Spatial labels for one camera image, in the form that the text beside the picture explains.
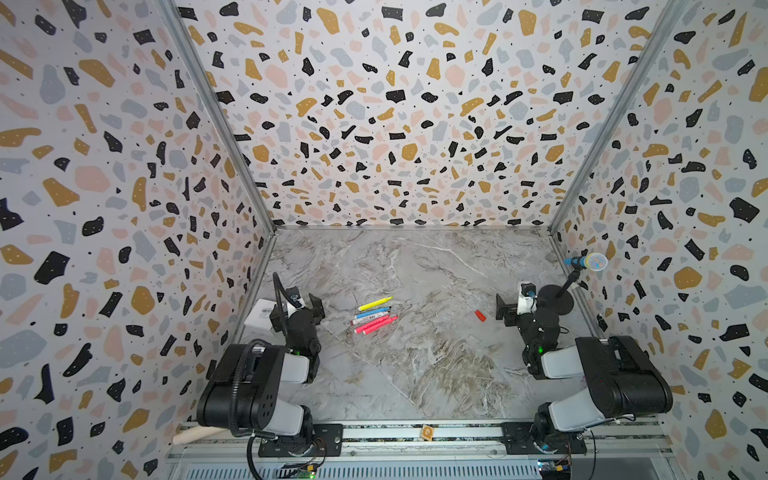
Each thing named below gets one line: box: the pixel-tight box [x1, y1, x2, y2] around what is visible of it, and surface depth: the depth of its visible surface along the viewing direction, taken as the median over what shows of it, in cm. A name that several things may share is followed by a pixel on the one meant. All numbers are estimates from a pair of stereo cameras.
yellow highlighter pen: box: [358, 296, 395, 311], surface depth 102 cm
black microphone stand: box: [538, 262, 588, 315], surface depth 102 cm
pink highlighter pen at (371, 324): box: [354, 315, 391, 334], surface depth 97 cm
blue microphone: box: [563, 252, 609, 271], surface depth 80 cm
